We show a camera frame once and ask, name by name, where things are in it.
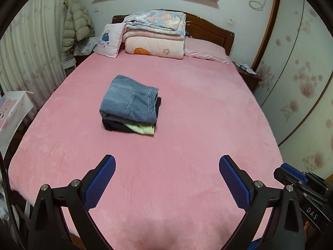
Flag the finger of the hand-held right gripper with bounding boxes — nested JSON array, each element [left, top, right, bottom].
[[274, 163, 309, 186]]

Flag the floral folded quilt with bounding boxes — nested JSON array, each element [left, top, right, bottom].
[[122, 10, 187, 35]]

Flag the light green and black garment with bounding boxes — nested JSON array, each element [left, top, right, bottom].
[[102, 97, 162, 136]]

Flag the white floral curtain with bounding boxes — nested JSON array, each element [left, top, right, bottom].
[[0, 0, 78, 110]]

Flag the wooden nightstand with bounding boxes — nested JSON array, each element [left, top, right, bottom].
[[233, 61, 263, 93]]

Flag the small table with printed cloth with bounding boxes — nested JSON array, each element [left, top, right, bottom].
[[0, 91, 34, 157]]

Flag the wooden headboard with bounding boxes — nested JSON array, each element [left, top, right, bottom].
[[112, 12, 235, 56]]

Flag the embroidered white pillow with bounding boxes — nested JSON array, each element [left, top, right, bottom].
[[93, 23, 125, 59]]

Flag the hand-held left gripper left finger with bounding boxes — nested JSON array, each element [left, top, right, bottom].
[[28, 154, 116, 250]]

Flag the blue denim jeans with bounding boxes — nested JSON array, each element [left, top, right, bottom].
[[99, 75, 160, 124]]

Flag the white stool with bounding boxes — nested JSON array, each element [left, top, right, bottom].
[[62, 57, 77, 75]]

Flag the beige puffer jacket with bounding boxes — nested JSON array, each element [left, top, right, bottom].
[[61, 0, 95, 55]]

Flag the white papers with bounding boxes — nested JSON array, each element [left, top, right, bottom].
[[235, 62, 257, 75]]

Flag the pink quilt with orange print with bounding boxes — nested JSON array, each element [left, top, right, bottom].
[[122, 30, 186, 60]]

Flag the pink frilled pillow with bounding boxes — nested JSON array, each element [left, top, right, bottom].
[[184, 37, 232, 65]]

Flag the flower-print wardrobe door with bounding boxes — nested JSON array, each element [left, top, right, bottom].
[[251, 0, 333, 178]]

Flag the black cable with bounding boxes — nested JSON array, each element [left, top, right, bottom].
[[0, 154, 21, 250]]

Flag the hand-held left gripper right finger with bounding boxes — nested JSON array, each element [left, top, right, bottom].
[[219, 155, 305, 250]]

